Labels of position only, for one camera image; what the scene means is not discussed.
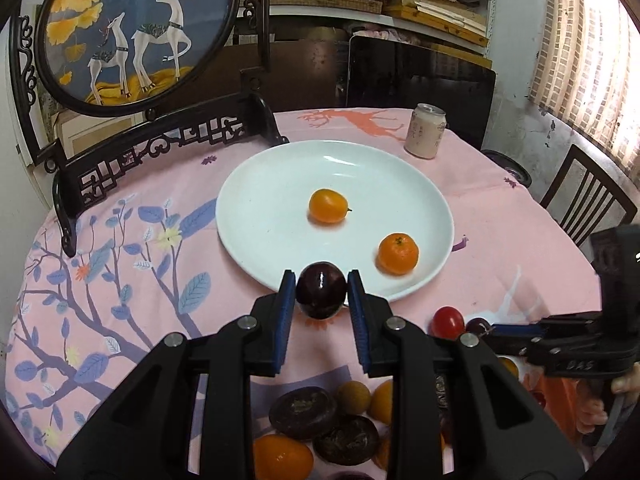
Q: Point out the dark wooden slatted chair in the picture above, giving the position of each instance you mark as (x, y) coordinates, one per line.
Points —
(590, 195)

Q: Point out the dark red plum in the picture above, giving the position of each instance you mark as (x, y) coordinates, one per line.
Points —
(321, 290)

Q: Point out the oval orange kumquat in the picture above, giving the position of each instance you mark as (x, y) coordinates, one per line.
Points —
(327, 206)

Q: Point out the dark brown water chestnut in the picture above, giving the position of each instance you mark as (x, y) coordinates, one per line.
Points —
(444, 410)
(302, 412)
(347, 440)

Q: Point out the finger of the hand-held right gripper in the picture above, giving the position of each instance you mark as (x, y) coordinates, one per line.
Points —
(520, 331)

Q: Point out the round deer painting table screen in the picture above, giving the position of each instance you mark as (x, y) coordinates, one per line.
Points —
(140, 35)

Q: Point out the brick patterned window curtain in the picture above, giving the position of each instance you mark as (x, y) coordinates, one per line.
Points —
(575, 35)

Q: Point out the tan longan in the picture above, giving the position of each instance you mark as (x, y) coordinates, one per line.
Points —
(352, 397)

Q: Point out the beige cardboard box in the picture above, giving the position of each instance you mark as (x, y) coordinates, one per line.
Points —
(95, 130)

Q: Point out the pale pink drink can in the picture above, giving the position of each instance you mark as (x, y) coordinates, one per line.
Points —
(425, 132)

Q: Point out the stack of wooden boards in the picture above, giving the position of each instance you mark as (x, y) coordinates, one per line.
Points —
(440, 15)

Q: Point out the black round stool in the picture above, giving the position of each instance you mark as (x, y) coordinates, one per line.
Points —
(505, 167)

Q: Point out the white plate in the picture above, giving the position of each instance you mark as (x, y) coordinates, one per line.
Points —
(350, 175)

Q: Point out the orange mandarin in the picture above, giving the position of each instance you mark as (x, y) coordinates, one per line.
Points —
(397, 254)
(507, 366)
(382, 402)
(382, 452)
(282, 457)

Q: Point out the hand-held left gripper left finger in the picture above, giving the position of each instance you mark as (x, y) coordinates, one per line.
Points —
(286, 320)

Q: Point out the red cherry tomato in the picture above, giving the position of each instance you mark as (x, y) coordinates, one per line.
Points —
(446, 322)

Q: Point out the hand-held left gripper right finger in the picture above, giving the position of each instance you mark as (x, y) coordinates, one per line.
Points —
(356, 320)

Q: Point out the person's right hand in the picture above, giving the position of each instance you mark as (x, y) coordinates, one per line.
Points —
(592, 412)

